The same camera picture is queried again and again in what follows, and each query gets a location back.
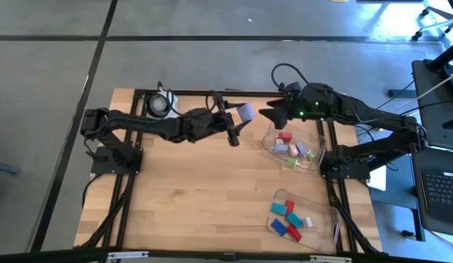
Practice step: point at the black aluminium table frame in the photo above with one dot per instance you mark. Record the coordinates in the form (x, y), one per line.
(248, 93)

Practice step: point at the laptop computer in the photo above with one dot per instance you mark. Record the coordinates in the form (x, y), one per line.
(416, 190)

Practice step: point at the white plug adapter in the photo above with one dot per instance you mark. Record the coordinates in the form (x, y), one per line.
(278, 141)

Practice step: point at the black office desk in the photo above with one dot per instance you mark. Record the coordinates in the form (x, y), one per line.
(434, 109)

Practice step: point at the white charger block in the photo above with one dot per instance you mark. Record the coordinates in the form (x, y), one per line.
(307, 222)

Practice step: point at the blue digital timer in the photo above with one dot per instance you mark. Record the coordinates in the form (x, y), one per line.
(278, 227)

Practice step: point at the purple charger cube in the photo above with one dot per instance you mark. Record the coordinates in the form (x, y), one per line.
(301, 148)
(280, 148)
(245, 111)

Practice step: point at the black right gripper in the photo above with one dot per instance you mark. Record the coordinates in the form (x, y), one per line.
(310, 106)

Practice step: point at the black crossbeam with silver brackets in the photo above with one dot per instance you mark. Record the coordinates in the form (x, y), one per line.
(47, 257)

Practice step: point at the red charger block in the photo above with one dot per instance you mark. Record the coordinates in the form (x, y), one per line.
(290, 205)
(285, 137)

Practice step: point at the teal digital timer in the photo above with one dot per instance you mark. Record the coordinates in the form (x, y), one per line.
(294, 220)
(278, 209)

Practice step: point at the green charger cube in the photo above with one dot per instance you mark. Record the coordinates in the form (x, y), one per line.
(311, 154)
(292, 163)

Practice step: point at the pink charger cube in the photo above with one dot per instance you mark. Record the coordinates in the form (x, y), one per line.
(293, 150)

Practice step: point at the clear plastic bin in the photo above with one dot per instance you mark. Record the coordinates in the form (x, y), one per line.
(310, 140)
(321, 241)

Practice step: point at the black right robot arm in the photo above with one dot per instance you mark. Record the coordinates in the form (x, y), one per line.
(376, 113)

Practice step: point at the black keyboard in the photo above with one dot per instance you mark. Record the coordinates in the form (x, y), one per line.
(442, 190)

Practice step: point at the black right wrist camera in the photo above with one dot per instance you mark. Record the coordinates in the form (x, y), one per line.
(292, 88)

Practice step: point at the office chair with silver base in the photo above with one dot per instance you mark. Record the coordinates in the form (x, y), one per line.
(417, 36)

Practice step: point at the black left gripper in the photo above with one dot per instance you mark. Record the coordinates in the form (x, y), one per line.
(219, 122)

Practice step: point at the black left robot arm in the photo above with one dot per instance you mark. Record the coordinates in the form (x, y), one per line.
(139, 124)

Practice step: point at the white paper sheet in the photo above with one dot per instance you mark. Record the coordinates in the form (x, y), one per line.
(378, 180)

